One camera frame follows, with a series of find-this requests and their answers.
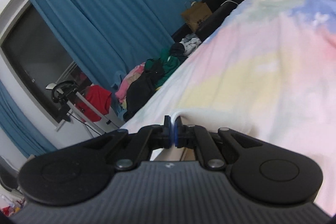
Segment pink garment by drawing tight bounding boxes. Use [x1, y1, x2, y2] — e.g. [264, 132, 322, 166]
[115, 63, 145, 104]

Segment blue curtain left panel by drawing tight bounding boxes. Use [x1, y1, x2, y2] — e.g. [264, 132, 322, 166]
[1, 83, 57, 158]

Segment green garment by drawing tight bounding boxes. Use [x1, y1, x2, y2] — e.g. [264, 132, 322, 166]
[144, 48, 181, 89]

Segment red garment on rack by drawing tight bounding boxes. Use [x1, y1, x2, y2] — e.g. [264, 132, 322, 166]
[75, 85, 112, 122]

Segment black garment pile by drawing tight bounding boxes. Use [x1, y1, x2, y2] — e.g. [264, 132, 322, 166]
[123, 59, 165, 122]

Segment white sweatshirt with striped trim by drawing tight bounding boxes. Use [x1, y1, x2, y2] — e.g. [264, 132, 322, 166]
[150, 109, 200, 161]

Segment cluttered items on dresser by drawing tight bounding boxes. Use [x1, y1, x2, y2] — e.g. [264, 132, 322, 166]
[1, 194, 26, 217]

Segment dark window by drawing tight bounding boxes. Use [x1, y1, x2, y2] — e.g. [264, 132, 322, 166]
[1, 5, 92, 123]

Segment black armchair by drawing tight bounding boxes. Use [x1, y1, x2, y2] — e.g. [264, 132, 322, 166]
[172, 0, 244, 43]

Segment blue curtain panel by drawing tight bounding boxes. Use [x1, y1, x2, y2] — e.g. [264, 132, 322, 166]
[30, 0, 199, 91]
[1, 83, 57, 158]

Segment pastel tie-dye bed sheet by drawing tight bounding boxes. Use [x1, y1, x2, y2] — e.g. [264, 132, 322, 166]
[125, 0, 335, 214]

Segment blue curtain right panel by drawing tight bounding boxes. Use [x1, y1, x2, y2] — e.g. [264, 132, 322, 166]
[30, 0, 199, 91]

